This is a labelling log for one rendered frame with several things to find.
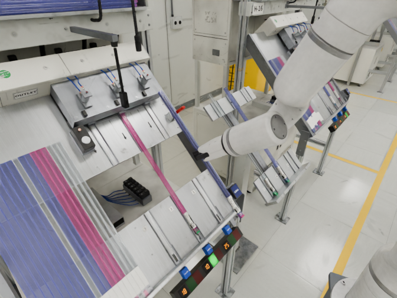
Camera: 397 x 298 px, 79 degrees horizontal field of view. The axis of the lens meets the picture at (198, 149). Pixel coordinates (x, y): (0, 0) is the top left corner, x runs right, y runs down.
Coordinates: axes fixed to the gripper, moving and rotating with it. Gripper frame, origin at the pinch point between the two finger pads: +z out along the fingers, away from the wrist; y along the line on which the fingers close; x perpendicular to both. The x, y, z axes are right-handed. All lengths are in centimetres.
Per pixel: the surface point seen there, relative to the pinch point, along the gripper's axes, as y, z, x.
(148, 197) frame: 6.7, 40.2, 10.1
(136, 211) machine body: 13.8, 42.0, 12.6
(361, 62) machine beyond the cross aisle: -440, 63, 24
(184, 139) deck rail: -8.0, 15.5, -6.4
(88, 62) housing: 14.8, 10.9, -42.6
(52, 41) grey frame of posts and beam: 23, 8, -49
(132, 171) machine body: -1, 62, -3
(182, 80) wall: -170, 180, -70
